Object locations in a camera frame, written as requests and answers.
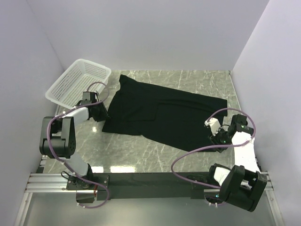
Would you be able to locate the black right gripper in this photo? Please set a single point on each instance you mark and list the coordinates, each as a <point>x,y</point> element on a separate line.
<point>214,140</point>

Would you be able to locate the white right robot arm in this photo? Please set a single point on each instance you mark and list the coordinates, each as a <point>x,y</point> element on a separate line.
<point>243,184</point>

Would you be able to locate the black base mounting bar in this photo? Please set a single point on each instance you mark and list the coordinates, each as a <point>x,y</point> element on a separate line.
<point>145,185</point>

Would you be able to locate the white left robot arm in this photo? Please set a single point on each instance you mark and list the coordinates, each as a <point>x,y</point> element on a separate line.
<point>58,138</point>

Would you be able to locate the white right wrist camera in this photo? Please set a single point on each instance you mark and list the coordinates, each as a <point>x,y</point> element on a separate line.
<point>214,125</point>

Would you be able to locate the aluminium frame rail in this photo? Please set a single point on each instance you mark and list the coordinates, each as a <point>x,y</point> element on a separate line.
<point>46,183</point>

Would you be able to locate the white plastic basket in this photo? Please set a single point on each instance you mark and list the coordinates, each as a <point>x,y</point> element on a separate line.
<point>81,76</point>

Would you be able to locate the black t shirt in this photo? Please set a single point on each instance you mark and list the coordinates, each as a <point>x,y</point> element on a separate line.
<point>172,117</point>

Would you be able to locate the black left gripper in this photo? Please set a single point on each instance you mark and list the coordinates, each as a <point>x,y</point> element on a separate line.
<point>104,114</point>

